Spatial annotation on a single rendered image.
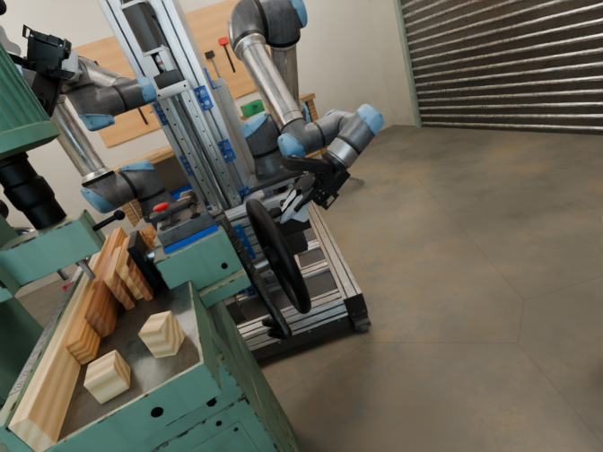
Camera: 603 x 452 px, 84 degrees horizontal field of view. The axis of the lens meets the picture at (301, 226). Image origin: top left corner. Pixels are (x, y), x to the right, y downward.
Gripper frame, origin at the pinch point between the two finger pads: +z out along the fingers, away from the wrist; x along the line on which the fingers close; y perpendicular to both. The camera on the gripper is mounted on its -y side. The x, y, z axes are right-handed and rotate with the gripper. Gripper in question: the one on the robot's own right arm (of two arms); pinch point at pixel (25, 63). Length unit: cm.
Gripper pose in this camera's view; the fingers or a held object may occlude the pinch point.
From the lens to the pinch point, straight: 83.7
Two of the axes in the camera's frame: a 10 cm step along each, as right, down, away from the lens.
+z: 3.6, 3.0, -8.8
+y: 2.7, -9.4, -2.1
